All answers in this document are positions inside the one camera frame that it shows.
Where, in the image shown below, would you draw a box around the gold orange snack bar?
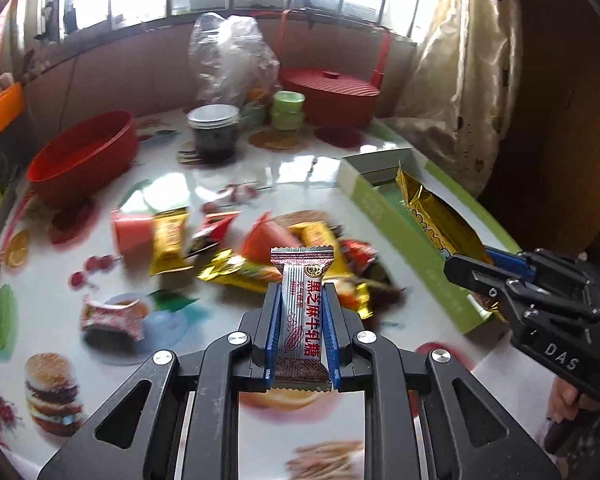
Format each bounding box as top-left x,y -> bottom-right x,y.
197,249 -> 283,294

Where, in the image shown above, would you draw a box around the silver red sesame candy bar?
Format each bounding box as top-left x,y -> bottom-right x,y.
271,246 -> 334,391

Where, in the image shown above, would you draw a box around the red black triangular snack packet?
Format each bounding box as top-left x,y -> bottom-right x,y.
185,211 -> 239,258

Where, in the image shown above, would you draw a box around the cream patterned curtain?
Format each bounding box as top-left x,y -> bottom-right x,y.
385,0 -> 522,196

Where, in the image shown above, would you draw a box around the glass jar with white lid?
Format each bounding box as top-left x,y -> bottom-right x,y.
186,104 -> 240,162

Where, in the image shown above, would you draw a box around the red lidded basket with handle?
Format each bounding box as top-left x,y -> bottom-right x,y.
278,26 -> 391,129

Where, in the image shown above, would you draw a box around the clear crumpled plastic bag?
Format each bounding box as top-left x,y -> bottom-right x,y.
188,12 -> 279,107

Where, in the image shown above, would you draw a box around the red oval plastic bowl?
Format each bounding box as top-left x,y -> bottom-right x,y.
26,110 -> 140,209

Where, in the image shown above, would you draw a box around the red dark snack packet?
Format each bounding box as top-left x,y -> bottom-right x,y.
339,238 -> 378,278

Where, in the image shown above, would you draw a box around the green stacked small jars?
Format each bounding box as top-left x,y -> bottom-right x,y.
270,90 -> 306,131

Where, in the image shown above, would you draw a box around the green white cardboard box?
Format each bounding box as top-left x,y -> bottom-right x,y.
337,145 -> 520,334

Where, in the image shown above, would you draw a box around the yellow candy packet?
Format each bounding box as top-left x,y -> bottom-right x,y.
301,221 -> 352,281
149,207 -> 193,275

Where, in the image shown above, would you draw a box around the orange storage box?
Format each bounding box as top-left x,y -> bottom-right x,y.
0,82 -> 26,134

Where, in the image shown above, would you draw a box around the right human hand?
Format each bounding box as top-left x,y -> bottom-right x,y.
547,377 -> 594,424

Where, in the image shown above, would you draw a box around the gold long snack bar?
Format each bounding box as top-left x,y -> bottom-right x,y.
396,165 -> 493,264

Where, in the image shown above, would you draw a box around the white red candy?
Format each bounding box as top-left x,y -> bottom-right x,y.
80,296 -> 150,341

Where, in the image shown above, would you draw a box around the red jelly cup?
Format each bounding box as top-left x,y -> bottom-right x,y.
110,209 -> 154,266
240,211 -> 301,264

